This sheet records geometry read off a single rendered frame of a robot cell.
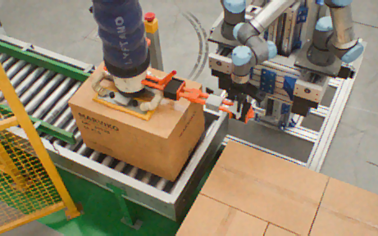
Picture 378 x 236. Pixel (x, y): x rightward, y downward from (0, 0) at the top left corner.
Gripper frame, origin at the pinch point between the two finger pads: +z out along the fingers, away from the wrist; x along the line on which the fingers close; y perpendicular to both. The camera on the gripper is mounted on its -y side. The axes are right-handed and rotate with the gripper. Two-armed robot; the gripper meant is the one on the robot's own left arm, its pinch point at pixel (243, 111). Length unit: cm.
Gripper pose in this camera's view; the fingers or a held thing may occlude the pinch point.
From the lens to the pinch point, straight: 196.9
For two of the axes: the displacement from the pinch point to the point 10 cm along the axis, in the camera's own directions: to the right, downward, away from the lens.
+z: 0.6, 6.4, 7.6
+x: -4.5, 7.0, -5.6
